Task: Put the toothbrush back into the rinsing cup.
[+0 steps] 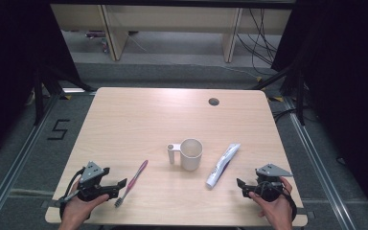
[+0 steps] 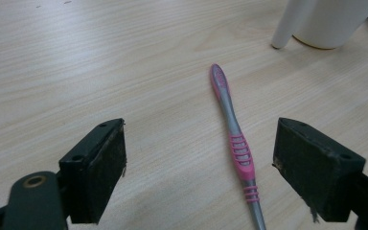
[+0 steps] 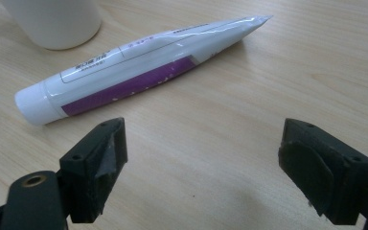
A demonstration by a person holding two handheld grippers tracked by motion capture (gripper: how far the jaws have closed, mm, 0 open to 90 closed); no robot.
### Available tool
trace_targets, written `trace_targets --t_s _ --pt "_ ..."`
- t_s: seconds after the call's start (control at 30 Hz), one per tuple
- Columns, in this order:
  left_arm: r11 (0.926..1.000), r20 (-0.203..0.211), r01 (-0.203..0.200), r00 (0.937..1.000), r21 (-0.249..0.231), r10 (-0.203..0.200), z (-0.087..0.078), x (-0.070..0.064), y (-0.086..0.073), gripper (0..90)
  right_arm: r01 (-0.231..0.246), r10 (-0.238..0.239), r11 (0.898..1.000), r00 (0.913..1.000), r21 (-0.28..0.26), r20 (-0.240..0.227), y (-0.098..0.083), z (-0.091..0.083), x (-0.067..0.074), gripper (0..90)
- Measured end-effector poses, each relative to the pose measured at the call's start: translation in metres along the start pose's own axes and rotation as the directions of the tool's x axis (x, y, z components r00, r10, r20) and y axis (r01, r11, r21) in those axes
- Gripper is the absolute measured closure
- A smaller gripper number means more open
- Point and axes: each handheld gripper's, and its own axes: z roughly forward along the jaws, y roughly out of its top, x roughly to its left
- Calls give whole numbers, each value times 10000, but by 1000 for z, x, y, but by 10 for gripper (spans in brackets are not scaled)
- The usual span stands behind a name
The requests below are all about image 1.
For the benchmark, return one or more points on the white cup with side holder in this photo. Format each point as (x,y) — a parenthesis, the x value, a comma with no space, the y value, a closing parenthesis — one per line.
(191,156)

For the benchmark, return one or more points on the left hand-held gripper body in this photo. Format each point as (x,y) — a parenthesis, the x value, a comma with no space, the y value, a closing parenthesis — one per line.
(91,172)

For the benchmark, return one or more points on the light wooden shelf unit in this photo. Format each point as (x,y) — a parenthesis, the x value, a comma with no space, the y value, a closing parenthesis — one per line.
(172,17)

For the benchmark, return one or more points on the black tape patch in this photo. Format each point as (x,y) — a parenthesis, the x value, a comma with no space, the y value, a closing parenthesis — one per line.
(52,203)
(310,214)

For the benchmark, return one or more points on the metal floor rail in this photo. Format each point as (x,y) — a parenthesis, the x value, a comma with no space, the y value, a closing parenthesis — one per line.
(16,163)
(319,172)

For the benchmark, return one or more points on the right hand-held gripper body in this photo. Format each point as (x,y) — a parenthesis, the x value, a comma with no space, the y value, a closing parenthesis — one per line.
(270,187)

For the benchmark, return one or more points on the small clutter under shelf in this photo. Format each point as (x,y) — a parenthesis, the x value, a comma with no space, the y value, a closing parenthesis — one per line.
(99,40)

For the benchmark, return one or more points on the person's right hand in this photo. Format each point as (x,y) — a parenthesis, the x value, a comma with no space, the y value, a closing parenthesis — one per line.
(279,209)

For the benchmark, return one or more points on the pink toothbrush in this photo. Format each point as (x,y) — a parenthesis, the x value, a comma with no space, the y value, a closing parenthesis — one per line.
(131,183)

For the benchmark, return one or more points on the black metal stand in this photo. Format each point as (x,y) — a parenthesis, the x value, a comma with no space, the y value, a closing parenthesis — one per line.
(300,96)
(39,96)

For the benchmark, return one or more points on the white toothpaste tube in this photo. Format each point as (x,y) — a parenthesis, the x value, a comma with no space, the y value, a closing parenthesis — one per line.
(223,164)

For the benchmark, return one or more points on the black curtain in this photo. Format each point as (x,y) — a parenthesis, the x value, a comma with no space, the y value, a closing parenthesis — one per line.
(9,64)
(348,80)

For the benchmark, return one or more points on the yellow and black floor tape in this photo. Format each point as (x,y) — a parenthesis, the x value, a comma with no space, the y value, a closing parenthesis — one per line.
(276,99)
(66,97)

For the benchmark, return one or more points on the person's left hand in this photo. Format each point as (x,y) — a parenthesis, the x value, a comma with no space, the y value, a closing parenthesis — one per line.
(76,209)

